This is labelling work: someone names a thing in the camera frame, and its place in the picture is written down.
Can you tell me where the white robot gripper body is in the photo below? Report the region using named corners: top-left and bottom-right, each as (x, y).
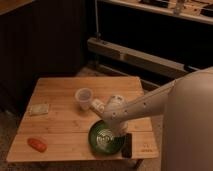
top-left (107, 117), bottom-right (128, 136)

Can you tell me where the green ceramic bowl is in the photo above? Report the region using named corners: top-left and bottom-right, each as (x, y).
top-left (88, 120), bottom-right (125, 155)

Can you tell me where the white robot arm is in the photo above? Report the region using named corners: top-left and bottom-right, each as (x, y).
top-left (91, 81), bottom-right (175, 137)

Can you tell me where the black rectangular remote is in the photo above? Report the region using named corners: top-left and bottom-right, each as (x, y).
top-left (121, 133), bottom-right (132, 158)

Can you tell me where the clear plastic cup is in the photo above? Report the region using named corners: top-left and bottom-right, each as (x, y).
top-left (75, 88), bottom-right (93, 110)

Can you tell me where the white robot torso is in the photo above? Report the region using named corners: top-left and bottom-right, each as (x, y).
top-left (161, 67), bottom-right (213, 171)

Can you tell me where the orange carrot toy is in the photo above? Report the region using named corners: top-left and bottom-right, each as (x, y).
top-left (27, 138), bottom-right (47, 153)

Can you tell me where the metal pole stand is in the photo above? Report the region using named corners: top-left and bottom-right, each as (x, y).
top-left (94, 0), bottom-right (101, 41)

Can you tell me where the wooden shelf with items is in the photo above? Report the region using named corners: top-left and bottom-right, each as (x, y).
top-left (101, 0), bottom-right (213, 25)

